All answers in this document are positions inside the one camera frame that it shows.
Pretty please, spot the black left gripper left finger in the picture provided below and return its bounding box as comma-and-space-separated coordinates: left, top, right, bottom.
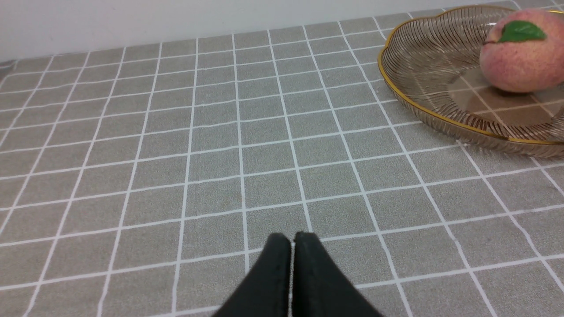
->
214, 233, 292, 317

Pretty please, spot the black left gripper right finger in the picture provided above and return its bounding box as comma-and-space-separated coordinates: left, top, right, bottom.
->
292, 232, 383, 317

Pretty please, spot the pink peach with leaf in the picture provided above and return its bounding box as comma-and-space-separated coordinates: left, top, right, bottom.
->
479, 8, 564, 93

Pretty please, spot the grey checked tablecloth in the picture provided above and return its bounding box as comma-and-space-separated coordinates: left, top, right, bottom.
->
0, 8, 563, 317

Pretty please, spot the glass plate with gold rim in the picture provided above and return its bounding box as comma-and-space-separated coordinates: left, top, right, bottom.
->
378, 5, 564, 158

